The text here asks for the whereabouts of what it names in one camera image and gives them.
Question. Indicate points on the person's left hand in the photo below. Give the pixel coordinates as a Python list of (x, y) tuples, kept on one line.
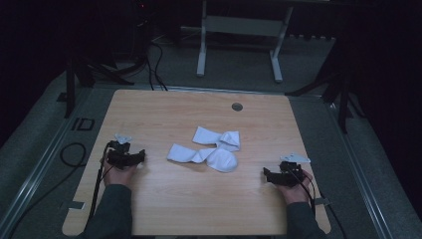
[(118, 176)]

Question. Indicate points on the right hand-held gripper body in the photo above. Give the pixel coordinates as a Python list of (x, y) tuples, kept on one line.
[(288, 176)]

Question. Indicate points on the metal floor rail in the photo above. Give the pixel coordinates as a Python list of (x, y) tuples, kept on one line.
[(40, 166), (361, 179)]

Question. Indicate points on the black metal stand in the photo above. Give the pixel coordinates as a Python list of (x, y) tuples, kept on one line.
[(343, 99), (70, 93)]

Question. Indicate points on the grey tape strip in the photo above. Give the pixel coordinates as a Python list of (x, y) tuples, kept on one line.
[(322, 201), (77, 205)]

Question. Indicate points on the white sock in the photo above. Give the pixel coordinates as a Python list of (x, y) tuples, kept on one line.
[(207, 136), (222, 161)]

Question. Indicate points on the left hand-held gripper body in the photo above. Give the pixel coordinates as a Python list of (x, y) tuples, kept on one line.
[(120, 156)]

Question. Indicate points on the grey round table grommet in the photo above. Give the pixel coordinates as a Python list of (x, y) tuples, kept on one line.
[(237, 107)]

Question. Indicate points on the person's right hand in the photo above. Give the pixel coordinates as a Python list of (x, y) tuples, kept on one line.
[(297, 194)]

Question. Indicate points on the white metal table frame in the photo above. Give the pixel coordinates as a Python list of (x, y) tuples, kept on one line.
[(244, 26)]

